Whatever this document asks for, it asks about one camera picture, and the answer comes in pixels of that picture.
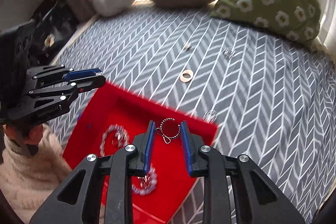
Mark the silver flower brooch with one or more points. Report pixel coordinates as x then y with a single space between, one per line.
186 46

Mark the red plastic tray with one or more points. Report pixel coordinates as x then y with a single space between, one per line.
112 119

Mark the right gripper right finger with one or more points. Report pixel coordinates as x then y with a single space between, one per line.
257 199

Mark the person's hand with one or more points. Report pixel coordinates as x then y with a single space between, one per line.
25 133

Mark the silver ring dark stone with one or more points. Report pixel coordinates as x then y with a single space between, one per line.
210 116

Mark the grey chevron bed cover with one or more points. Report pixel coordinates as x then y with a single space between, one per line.
275 101

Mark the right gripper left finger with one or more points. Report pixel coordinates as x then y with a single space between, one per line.
78 198

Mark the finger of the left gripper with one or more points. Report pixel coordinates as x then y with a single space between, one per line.
78 86
78 74

